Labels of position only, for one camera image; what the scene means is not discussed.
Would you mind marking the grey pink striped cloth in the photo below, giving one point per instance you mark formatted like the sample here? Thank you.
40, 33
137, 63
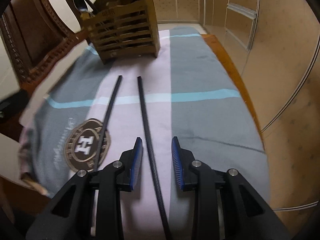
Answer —
188, 95

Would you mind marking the tan lower kitchen cabinets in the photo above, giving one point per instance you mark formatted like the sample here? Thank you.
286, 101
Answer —
274, 45

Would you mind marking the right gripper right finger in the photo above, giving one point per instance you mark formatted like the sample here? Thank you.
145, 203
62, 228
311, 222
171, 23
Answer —
226, 206

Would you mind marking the brown wooden utensil holder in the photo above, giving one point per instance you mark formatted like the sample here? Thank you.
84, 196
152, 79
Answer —
122, 28

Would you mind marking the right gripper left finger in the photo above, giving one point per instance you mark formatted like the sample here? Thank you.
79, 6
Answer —
88, 205

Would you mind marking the metal spoon in holder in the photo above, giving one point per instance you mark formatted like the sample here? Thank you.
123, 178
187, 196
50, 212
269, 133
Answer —
81, 5

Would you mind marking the carved wooden chair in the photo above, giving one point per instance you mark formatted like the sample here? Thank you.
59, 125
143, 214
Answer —
36, 39

